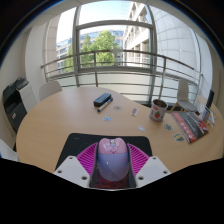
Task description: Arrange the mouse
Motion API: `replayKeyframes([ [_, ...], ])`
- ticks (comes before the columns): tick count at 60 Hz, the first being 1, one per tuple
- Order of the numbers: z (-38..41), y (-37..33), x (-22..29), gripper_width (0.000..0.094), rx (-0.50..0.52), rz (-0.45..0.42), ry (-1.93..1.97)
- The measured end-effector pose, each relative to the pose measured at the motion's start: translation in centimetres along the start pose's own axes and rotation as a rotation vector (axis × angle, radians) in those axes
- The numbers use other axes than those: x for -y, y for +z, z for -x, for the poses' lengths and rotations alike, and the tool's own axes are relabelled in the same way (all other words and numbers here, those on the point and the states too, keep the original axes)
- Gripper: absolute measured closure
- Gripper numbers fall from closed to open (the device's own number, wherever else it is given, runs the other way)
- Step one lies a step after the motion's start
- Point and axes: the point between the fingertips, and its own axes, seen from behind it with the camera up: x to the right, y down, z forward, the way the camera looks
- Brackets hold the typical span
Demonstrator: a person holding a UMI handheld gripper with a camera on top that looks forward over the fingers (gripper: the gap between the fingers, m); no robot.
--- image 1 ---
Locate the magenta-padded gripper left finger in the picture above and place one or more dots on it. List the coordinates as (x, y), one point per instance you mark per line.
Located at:
(68, 168)

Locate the small paper sticker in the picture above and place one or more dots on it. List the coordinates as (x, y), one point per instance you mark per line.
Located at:
(134, 112)
(117, 108)
(141, 128)
(178, 137)
(168, 127)
(107, 118)

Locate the green tree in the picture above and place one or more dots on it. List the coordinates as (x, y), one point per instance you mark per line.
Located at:
(100, 46)

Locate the blue marker pen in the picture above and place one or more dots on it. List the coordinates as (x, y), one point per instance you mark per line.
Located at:
(105, 105)

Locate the metal balcony railing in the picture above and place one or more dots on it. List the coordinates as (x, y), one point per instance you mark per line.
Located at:
(116, 51)

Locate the red magazine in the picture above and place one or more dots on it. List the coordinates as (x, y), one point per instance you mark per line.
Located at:
(190, 126)

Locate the white chair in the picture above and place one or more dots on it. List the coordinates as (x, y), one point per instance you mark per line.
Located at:
(7, 151)
(184, 96)
(50, 89)

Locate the black whiteboard eraser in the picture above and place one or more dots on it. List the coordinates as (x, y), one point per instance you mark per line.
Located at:
(102, 99)

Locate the black mouse pad with swirl print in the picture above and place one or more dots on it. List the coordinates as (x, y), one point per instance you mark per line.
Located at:
(76, 140)

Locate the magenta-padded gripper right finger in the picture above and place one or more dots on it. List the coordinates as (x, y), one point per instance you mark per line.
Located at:
(155, 168)

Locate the pink and lilac computer mouse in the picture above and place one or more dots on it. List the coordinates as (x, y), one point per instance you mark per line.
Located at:
(113, 161)

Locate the black and white office printer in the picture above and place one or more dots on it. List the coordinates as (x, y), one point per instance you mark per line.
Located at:
(15, 103)

